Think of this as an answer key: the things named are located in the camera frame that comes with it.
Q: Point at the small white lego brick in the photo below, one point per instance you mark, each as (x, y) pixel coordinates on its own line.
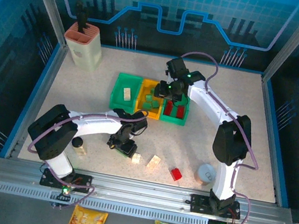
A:
(136, 158)

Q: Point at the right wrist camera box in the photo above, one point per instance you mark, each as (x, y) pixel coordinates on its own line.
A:
(176, 66)

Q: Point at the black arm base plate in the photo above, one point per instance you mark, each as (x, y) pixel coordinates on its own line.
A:
(198, 204)
(83, 183)

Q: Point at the green plastic bin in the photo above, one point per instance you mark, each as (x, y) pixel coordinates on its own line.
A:
(172, 119)
(117, 94)

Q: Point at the small red lego brick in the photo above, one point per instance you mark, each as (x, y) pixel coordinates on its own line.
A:
(176, 174)

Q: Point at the cream knife block pink top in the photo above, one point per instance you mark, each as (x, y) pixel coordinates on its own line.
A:
(86, 51)

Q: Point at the aluminium front rail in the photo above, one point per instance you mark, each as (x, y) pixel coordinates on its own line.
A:
(138, 191)

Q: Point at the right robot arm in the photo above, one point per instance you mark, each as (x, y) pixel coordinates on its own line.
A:
(209, 102)

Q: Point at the small jar with black lid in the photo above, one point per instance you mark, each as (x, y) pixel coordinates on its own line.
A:
(77, 142)

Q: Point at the long white lego brick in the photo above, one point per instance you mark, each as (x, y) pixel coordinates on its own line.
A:
(154, 162)
(126, 94)

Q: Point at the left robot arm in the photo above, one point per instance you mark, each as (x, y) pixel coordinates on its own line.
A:
(95, 122)

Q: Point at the yellow plastic bin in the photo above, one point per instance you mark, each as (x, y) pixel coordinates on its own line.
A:
(145, 88)

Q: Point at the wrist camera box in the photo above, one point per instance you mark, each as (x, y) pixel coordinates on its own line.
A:
(176, 66)
(128, 147)

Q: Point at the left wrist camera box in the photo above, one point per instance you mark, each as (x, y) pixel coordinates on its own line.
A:
(128, 147)

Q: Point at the long red lego brick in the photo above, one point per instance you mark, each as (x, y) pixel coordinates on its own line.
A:
(180, 112)

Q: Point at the metal tin can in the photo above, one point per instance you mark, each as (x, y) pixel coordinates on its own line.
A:
(205, 174)

